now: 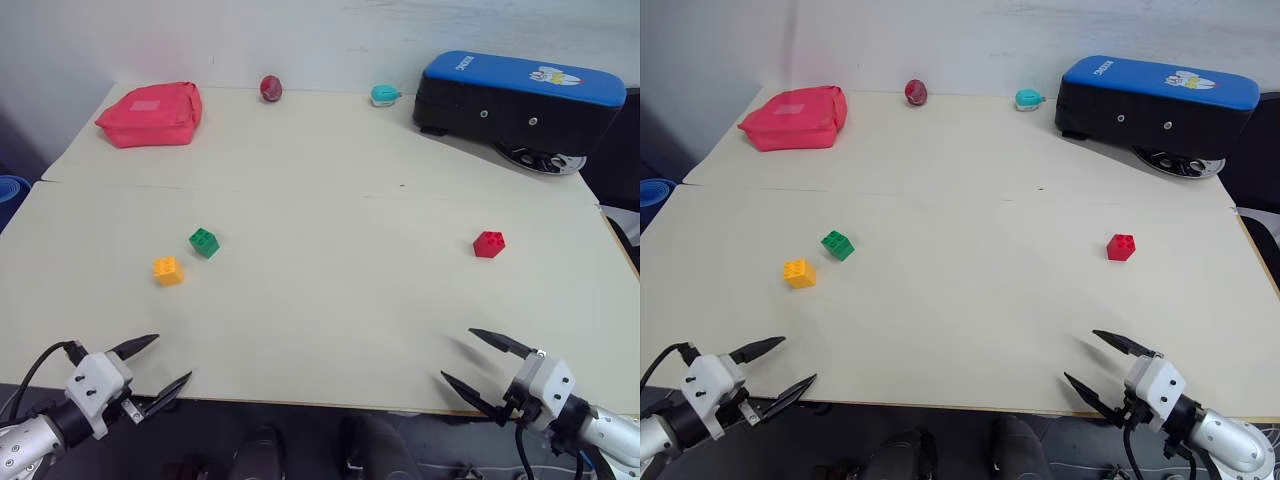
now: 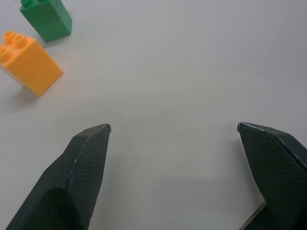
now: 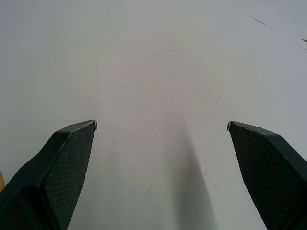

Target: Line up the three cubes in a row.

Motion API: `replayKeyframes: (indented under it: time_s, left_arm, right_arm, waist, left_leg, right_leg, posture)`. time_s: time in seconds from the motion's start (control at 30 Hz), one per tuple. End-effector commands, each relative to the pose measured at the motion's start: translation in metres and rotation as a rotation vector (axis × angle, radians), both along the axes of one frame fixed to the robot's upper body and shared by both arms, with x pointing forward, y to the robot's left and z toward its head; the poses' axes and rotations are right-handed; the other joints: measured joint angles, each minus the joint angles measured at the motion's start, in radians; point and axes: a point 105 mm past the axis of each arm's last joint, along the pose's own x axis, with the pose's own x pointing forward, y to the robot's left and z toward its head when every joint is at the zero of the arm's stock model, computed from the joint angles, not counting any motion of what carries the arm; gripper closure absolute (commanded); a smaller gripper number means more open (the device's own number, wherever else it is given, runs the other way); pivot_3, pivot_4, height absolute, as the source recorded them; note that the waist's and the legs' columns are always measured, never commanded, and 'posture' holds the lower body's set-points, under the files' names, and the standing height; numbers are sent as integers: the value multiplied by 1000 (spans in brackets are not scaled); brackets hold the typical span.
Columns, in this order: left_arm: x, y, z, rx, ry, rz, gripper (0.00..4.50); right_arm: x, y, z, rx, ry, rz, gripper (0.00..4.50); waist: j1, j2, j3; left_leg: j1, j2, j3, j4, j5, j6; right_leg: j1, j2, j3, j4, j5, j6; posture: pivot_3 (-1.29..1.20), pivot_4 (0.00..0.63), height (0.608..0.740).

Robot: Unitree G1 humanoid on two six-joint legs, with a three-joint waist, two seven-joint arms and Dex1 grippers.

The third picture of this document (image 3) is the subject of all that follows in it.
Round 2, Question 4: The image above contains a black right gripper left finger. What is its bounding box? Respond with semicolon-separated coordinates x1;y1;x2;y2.
0;120;98;230

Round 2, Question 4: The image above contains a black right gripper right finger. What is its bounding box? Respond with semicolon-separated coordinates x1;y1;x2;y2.
226;121;307;230

